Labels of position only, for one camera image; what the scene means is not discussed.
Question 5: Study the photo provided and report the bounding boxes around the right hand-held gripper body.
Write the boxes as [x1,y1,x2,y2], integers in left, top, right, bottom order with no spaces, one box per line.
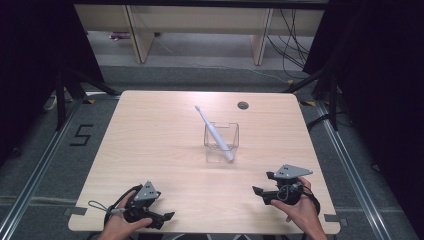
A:
[266,163,314,206]

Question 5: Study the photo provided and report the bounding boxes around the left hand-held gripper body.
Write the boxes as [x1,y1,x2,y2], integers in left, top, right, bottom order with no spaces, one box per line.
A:
[123,180,162,223]

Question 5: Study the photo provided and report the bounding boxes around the clear plastic container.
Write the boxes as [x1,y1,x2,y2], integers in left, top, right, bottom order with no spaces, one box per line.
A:
[203,121,241,165]

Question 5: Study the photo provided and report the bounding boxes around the white electric toothbrush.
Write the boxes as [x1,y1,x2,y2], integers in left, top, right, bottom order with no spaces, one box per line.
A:
[194,105,235,163]

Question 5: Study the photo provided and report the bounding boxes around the person's right hand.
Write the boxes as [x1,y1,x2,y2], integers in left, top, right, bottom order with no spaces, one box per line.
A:
[270,176,328,240]

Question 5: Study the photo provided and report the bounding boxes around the person's left hand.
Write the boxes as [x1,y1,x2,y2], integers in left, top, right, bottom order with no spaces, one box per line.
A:
[97,190,154,240]

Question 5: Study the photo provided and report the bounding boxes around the grey floor tape piece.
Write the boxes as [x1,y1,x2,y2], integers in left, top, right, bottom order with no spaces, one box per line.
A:
[323,213,350,228]
[63,206,89,217]

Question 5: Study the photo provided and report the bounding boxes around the black metal stand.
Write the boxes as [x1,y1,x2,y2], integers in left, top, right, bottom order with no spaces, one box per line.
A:
[282,65,340,132]
[54,63,122,132]

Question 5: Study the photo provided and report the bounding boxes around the black curtain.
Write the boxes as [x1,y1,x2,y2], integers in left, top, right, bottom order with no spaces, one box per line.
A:
[0,0,105,168]
[302,0,424,232]

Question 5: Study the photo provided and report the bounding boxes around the purple item on floor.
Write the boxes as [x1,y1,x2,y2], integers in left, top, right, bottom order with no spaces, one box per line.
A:
[108,31,132,41]

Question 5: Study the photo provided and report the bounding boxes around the light wooden shelf unit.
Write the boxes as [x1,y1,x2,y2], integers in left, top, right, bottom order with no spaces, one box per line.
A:
[73,3,325,66]

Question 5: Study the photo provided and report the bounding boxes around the black wrist strap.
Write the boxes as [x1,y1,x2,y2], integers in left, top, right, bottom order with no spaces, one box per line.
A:
[301,184,322,217]

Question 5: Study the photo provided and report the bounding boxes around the grey gripper lanyard cable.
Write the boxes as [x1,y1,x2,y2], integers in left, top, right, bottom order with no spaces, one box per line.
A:
[87,199,127,215]

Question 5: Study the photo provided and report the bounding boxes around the metal floor rail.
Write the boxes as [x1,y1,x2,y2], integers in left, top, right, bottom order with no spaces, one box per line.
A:
[0,98,84,240]
[314,99,394,240]

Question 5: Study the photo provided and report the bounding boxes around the black floor cable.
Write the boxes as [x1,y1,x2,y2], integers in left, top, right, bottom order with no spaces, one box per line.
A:
[305,112,332,132]

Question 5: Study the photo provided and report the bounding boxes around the black cable bundle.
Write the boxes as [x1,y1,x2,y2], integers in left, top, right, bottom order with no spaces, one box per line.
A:
[265,8,314,80]

